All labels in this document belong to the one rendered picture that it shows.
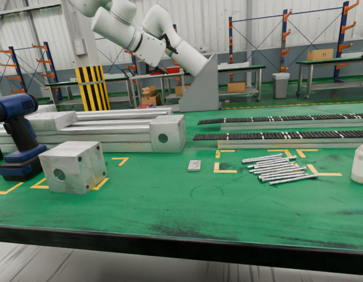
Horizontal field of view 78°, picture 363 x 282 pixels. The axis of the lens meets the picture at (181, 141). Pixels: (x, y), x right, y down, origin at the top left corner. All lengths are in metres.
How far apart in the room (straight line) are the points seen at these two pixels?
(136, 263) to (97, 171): 0.65
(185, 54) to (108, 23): 0.54
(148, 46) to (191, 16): 7.66
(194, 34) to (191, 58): 7.20
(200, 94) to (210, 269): 0.82
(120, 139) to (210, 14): 7.95
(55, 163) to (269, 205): 0.45
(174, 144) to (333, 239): 0.45
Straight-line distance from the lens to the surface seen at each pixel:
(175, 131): 0.66
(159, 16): 1.33
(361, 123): 0.96
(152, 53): 0.93
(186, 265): 1.09
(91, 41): 4.22
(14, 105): 0.71
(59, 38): 10.58
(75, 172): 0.54
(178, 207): 0.45
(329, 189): 0.53
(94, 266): 1.20
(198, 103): 1.21
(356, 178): 0.57
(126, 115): 0.92
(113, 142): 0.76
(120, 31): 0.89
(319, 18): 8.86
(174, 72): 3.82
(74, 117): 0.91
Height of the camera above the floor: 1.04
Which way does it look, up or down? 20 degrees down
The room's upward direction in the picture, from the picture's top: 6 degrees counter-clockwise
